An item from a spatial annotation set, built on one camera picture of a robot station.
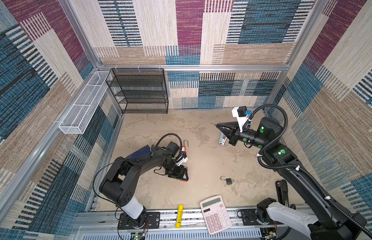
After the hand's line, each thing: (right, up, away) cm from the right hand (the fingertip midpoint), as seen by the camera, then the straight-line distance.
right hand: (217, 127), depth 64 cm
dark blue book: (-40, -15, +36) cm, 56 cm away
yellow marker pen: (-17, -43, +9) cm, 47 cm away
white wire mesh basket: (-79, +3, +26) cm, 83 cm away
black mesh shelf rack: (-48, +26, +47) cm, 72 cm away
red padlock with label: (-14, -25, +14) cm, 32 cm away
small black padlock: (+11, -30, +21) cm, 39 cm away
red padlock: (-15, -14, +34) cm, 40 cm away
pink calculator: (+1, -42, +9) cm, 43 cm away
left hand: (-15, -28, +21) cm, 37 cm away
